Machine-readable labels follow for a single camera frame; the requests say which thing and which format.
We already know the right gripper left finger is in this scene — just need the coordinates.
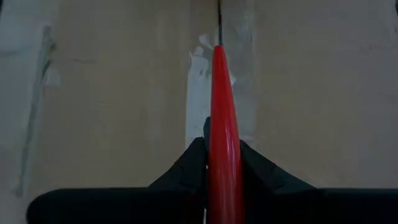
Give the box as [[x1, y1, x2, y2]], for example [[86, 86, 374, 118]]
[[148, 136, 209, 191]]

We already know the red box cutter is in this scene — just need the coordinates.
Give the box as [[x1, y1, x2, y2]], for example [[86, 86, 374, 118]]
[[203, 0, 246, 224]]

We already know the brown cardboard box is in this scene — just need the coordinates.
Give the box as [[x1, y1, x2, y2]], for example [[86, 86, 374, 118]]
[[0, 0, 398, 200]]

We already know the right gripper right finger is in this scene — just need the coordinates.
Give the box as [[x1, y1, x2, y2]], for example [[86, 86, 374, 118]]
[[239, 139, 318, 191]]

